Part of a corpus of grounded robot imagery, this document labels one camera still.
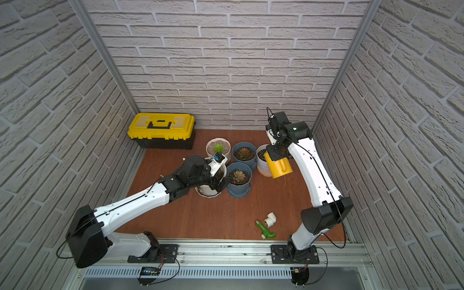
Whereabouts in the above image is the left controller board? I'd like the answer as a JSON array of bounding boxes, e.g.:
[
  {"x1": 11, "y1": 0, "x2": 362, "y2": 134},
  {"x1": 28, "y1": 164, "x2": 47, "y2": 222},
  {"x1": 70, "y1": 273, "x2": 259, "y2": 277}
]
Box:
[{"x1": 138, "y1": 267, "x2": 161, "y2": 286}]

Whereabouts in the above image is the blue pot succulent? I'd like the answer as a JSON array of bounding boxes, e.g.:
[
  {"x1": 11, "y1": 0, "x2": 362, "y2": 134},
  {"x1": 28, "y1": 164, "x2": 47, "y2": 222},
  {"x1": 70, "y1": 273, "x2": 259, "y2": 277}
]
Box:
[
  {"x1": 226, "y1": 163, "x2": 253, "y2": 198},
  {"x1": 232, "y1": 142, "x2": 257, "y2": 170}
]

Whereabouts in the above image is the yellow watering can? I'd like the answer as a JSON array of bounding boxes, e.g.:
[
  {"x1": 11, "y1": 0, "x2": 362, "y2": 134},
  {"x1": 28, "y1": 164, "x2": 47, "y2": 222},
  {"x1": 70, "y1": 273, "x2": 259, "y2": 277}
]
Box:
[{"x1": 265, "y1": 152, "x2": 293, "y2": 179}]

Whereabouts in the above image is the white pot green succulent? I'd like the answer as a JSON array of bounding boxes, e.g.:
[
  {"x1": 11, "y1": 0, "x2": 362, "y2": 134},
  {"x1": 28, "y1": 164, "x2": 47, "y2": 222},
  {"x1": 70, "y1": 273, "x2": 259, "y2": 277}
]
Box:
[
  {"x1": 257, "y1": 145, "x2": 272, "y2": 177},
  {"x1": 205, "y1": 138, "x2": 232, "y2": 164}
]

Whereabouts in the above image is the yellow black toolbox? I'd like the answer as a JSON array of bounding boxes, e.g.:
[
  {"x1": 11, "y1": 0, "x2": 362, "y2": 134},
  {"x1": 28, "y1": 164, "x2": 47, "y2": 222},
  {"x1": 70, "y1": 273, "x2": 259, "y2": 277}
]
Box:
[{"x1": 128, "y1": 113, "x2": 195, "y2": 150}]

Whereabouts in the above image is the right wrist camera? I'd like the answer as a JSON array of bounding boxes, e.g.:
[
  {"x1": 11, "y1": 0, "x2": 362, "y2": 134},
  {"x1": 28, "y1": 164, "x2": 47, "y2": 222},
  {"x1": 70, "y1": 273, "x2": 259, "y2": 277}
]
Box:
[{"x1": 265, "y1": 124, "x2": 279, "y2": 145}]

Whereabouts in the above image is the right controller board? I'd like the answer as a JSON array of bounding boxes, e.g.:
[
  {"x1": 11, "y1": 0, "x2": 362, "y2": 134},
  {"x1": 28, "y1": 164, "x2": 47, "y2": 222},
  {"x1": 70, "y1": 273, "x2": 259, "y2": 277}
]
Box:
[{"x1": 291, "y1": 267, "x2": 310, "y2": 287}]

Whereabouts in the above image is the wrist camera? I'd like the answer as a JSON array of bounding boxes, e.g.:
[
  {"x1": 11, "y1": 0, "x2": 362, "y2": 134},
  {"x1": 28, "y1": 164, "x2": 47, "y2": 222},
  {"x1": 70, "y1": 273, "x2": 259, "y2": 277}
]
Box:
[
  {"x1": 209, "y1": 152, "x2": 227, "y2": 177},
  {"x1": 265, "y1": 124, "x2": 279, "y2": 145}
]

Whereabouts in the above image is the blue pot succulent front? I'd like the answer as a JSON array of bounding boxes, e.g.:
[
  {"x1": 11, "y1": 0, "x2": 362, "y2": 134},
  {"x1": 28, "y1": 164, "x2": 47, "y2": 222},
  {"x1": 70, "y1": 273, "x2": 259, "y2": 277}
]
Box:
[{"x1": 226, "y1": 163, "x2": 253, "y2": 198}]

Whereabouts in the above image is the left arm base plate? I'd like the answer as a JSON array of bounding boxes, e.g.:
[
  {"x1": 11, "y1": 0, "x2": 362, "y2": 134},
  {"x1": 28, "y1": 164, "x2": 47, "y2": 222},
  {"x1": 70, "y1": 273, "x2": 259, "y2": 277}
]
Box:
[{"x1": 128, "y1": 244, "x2": 179, "y2": 264}]

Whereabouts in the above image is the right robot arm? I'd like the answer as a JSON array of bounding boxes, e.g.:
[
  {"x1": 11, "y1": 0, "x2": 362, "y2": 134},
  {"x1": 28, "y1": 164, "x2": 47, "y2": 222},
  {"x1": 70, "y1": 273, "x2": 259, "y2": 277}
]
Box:
[{"x1": 265, "y1": 109, "x2": 354, "y2": 263}]

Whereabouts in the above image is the aluminium rail frame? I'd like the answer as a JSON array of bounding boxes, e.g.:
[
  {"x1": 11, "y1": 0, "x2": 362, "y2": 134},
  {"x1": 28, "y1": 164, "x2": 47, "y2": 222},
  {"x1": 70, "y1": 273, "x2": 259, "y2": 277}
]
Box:
[{"x1": 68, "y1": 239, "x2": 375, "y2": 283}]

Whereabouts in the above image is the controller board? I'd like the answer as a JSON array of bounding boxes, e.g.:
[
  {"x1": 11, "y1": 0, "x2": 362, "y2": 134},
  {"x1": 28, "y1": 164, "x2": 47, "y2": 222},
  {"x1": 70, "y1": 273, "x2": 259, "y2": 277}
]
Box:
[
  {"x1": 138, "y1": 267, "x2": 161, "y2": 286},
  {"x1": 291, "y1": 267, "x2": 310, "y2": 287}
]

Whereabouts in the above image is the green pipe fitting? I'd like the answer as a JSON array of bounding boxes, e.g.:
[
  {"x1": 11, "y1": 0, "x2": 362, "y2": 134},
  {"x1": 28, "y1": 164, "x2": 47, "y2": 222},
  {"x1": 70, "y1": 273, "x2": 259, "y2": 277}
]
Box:
[{"x1": 256, "y1": 220, "x2": 276, "y2": 240}]

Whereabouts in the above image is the white pot green succulent right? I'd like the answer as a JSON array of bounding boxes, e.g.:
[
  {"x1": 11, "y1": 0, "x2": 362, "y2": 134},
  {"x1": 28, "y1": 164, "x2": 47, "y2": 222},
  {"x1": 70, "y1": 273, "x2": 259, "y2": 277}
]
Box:
[{"x1": 257, "y1": 145, "x2": 272, "y2": 177}]

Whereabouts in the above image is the white pipe elbow fitting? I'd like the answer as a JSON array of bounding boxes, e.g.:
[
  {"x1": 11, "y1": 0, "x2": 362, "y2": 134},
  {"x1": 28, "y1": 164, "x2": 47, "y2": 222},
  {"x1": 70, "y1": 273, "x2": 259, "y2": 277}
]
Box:
[{"x1": 264, "y1": 212, "x2": 277, "y2": 228}]

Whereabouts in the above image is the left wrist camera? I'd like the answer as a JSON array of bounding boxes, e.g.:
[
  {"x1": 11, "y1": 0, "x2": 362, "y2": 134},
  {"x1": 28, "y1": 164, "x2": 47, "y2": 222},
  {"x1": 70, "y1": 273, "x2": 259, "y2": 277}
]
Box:
[{"x1": 209, "y1": 152, "x2": 227, "y2": 177}]

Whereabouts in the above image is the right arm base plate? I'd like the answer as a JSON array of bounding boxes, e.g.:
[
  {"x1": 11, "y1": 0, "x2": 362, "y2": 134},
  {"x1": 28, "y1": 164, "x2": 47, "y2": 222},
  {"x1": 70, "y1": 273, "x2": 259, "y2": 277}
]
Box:
[{"x1": 270, "y1": 244, "x2": 320, "y2": 265}]

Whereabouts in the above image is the white pot green succulent back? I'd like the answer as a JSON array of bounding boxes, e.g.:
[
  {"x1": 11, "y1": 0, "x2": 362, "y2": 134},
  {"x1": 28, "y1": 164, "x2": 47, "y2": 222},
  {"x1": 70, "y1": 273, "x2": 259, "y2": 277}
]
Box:
[{"x1": 205, "y1": 138, "x2": 232, "y2": 164}]

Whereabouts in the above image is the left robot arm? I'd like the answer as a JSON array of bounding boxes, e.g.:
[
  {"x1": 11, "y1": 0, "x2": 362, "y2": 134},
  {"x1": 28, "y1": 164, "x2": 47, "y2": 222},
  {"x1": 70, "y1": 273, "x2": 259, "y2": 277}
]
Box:
[{"x1": 64, "y1": 153, "x2": 232, "y2": 268}]

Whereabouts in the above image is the blue pot succulent back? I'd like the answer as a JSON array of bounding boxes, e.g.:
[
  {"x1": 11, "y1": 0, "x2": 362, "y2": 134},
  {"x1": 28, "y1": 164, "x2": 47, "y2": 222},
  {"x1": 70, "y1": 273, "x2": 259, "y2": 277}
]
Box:
[{"x1": 232, "y1": 142, "x2": 257, "y2": 170}]

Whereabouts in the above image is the large white pot succulent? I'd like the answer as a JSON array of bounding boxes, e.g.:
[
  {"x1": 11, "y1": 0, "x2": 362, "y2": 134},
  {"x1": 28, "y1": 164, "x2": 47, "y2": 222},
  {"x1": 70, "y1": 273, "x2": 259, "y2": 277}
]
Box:
[{"x1": 195, "y1": 157, "x2": 227, "y2": 198}]

